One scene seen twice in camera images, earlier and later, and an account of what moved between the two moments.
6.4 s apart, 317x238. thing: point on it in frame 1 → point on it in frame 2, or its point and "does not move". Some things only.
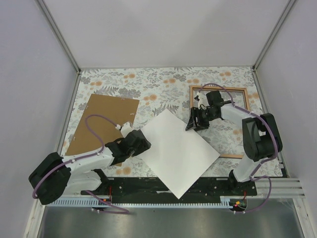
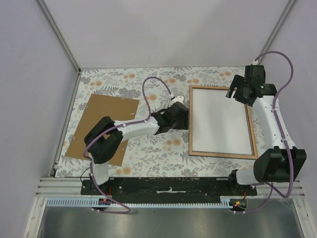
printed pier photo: x=181 y=155 → x=220 y=123
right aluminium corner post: x=259 y=59 does not move
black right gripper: x=200 y=125 → x=237 y=81
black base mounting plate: x=153 y=189 does not move
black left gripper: x=143 y=145 → x=184 y=124
